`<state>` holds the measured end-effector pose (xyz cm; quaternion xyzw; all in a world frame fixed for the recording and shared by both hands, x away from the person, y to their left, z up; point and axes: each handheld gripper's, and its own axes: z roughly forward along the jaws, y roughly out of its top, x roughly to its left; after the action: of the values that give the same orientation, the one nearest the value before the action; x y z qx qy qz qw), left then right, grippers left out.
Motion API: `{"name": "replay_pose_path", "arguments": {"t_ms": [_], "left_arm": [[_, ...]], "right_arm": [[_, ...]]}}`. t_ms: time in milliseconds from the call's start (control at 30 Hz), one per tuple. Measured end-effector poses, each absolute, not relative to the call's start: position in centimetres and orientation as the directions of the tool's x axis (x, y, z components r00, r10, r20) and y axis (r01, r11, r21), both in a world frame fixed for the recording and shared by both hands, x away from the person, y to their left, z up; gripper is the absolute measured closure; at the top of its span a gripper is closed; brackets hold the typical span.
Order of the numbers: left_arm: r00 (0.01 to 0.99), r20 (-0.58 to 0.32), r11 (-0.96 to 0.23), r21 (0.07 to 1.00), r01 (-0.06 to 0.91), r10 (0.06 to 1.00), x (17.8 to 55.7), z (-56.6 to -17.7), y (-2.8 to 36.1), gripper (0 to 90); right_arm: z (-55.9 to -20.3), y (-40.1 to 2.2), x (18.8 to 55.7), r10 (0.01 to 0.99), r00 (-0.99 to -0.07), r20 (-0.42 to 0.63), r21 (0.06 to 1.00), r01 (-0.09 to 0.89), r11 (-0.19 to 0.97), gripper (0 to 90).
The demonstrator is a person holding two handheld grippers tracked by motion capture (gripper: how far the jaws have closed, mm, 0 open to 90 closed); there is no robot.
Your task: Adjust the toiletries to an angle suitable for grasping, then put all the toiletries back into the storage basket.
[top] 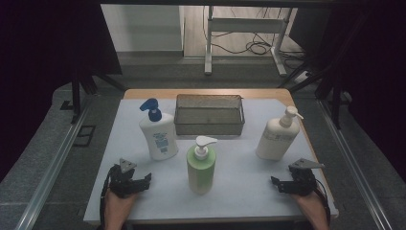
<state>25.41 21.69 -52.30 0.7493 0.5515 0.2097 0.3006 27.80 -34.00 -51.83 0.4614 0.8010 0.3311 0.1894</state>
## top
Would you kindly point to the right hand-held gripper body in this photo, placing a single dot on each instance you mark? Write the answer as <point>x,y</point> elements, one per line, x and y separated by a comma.
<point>303,182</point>

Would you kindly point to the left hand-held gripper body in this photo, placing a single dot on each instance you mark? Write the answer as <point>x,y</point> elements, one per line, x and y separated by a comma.
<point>123,182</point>

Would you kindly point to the white bottle with blue pump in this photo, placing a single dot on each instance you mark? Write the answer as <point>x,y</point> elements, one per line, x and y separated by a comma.
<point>161,140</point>

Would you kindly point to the cream pump bottle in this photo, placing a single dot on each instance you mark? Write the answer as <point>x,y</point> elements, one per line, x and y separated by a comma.
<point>277,140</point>

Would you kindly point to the green bottle with white pump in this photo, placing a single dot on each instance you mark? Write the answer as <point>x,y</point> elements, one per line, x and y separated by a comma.
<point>200,174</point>

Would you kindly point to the metal mesh basket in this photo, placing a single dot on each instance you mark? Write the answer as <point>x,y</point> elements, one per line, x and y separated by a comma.
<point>209,126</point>

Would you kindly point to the person's left hand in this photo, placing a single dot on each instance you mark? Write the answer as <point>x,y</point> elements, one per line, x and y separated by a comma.
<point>118,207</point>

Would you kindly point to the person's right hand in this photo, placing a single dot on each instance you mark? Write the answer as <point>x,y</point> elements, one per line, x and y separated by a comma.
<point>314,207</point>

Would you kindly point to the pale table mat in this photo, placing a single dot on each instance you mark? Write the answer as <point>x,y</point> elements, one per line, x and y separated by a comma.
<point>242,185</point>

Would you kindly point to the black metal stand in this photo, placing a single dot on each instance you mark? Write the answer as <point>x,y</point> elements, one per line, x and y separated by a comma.
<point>335,102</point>
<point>76,96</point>

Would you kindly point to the white power strip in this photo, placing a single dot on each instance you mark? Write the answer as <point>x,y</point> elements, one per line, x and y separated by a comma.
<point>301,76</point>

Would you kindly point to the white cabinet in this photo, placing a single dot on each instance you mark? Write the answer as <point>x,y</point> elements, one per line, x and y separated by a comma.
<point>143,28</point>

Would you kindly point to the aluminium rail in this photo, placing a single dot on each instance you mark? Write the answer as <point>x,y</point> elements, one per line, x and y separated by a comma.
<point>51,172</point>
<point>354,172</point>

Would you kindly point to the black floor bracket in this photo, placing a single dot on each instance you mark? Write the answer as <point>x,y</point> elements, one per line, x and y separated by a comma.
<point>83,144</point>

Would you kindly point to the white desk frame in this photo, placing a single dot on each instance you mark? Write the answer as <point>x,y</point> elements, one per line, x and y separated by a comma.
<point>245,25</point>

